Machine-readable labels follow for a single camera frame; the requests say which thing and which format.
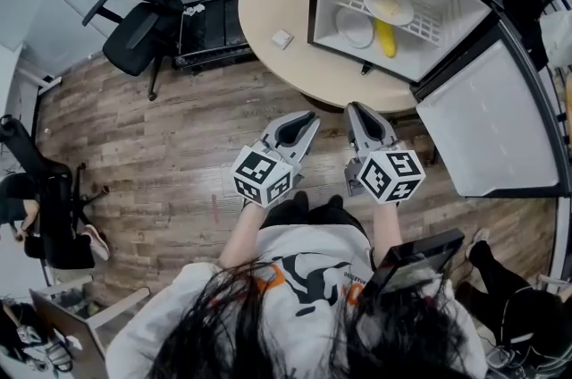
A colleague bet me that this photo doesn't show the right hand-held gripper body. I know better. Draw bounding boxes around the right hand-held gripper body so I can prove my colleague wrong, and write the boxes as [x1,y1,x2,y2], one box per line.
[343,142,426,205]

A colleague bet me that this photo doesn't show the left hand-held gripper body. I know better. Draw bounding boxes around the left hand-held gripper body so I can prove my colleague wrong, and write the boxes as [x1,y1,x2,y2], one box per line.
[230,138,305,208]

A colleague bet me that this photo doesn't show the small black-framed fridge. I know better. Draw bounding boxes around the small black-framed fridge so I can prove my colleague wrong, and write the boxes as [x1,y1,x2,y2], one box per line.
[307,0,572,199]

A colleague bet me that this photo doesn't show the person's right forearm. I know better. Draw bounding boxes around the person's right forearm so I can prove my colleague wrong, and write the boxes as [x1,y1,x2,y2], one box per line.
[373,200,402,266]

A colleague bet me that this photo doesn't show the person's left forearm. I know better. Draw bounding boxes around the person's left forearm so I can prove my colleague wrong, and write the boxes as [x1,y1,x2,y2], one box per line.
[218,200,269,269]

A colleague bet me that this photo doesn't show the person's legs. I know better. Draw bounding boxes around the person's legs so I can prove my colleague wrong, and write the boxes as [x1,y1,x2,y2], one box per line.
[261,191,370,238]

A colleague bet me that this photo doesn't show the person's white printed shirt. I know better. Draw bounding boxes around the person's white printed shirt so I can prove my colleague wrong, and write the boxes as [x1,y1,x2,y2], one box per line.
[105,224,488,379]

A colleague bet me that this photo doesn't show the black head-worn box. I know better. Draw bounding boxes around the black head-worn box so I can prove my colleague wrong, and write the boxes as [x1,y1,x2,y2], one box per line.
[357,228,466,311]

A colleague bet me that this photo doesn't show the small white box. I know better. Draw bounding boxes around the small white box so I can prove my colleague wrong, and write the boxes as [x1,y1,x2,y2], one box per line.
[271,29,295,51]

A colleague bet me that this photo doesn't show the yellow banana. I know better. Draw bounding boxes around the yellow banana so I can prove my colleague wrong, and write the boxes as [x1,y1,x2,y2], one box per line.
[374,18,398,59]

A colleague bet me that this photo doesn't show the white plate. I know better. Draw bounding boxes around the white plate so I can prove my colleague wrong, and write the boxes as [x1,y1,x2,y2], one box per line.
[362,0,415,27]
[334,5,374,50]

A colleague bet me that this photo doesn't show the black treadmill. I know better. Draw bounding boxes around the black treadmill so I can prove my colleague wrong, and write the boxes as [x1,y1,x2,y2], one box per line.
[172,0,258,72]

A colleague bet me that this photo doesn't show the pale yellow food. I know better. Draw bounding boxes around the pale yellow food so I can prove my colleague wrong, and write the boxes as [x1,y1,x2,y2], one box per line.
[373,0,401,16]

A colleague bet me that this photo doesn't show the brown desk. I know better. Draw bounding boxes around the brown desk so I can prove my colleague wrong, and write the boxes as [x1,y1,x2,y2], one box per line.
[29,285,151,379]

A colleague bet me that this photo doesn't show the white desk frame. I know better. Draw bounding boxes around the white desk frame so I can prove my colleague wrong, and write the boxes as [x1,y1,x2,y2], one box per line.
[17,63,63,97]

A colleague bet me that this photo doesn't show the black cable bundle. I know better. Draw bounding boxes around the black cable bundle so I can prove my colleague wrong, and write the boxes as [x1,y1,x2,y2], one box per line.
[0,299,75,375]

